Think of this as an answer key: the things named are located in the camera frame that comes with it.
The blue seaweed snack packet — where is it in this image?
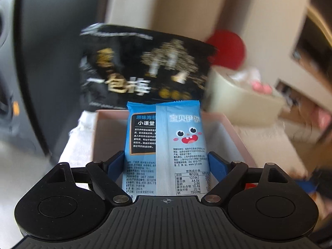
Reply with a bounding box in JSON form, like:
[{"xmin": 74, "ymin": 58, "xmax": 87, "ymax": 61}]
[{"xmin": 122, "ymin": 100, "xmax": 210, "ymax": 199}]

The white woven table cloth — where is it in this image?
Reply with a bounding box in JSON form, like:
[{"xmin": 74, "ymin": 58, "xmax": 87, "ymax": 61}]
[{"xmin": 59, "ymin": 111, "xmax": 97, "ymax": 167}]

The pink cardboard box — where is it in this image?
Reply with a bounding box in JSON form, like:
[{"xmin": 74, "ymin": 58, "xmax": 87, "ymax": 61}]
[{"xmin": 92, "ymin": 109, "xmax": 258, "ymax": 169}]

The cream tissue box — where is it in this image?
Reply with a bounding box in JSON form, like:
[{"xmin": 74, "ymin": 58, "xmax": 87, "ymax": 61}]
[{"xmin": 203, "ymin": 65, "xmax": 286, "ymax": 127}]

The black plum snack bag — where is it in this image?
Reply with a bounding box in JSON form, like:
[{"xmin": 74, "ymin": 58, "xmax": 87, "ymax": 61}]
[{"xmin": 79, "ymin": 23, "xmax": 216, "ymax": 111}]

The red round lid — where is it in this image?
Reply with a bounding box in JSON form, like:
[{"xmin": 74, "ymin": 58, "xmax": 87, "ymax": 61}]
[{"xmin": 205, "ymin": 30, "xmax": 246, "ymax": 70}]

